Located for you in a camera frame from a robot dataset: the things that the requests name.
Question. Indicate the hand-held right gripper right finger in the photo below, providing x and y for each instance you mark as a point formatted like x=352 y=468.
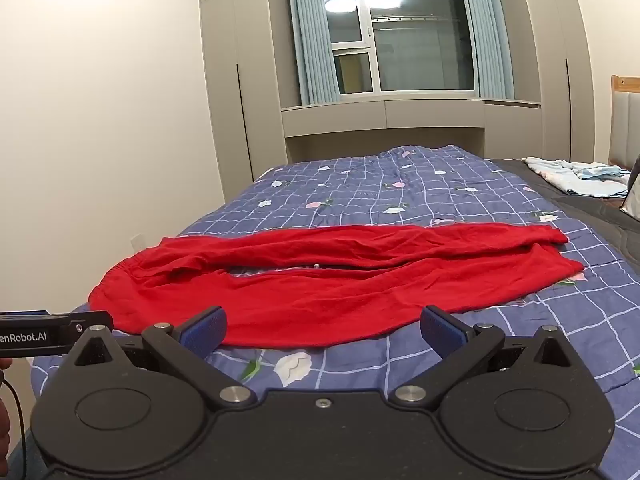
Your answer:
x=440 y=331

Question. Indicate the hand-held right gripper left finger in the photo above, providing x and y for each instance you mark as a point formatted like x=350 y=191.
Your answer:
x=206 y=332

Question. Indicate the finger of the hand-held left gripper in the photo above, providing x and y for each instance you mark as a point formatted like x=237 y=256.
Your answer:
x=92 y=321

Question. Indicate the red pants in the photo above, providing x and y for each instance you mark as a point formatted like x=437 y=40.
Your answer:
x=325 y=300

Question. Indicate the person's left forearm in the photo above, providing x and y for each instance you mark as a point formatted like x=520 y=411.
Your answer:
x=4 y=430

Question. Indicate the blue floral checked quilt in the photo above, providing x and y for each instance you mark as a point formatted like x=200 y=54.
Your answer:
x=400 y=195

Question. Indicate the dark grey bed sheet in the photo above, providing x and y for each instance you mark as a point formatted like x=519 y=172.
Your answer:
x=600 y=220

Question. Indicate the white patterned pillow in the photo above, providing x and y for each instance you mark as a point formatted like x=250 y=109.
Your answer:
x=570 y=175

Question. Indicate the beige window sill cabinet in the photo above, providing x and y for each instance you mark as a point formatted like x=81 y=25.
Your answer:
x=380 y=115

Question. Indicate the grey pillow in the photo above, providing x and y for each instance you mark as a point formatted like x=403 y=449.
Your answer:
x=634 y=190

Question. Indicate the beige wardrobe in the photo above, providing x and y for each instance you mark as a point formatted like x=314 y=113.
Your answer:
x=550 y=60
x=225 y=85

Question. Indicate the padded wooden headboard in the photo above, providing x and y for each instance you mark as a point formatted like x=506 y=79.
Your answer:
x=625 y=125

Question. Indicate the light blue curtain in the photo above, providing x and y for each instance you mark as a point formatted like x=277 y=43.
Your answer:
x=312 y=35
x=487 y=35

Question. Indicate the white wall socket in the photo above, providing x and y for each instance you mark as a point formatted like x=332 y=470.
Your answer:
x=136 y=241

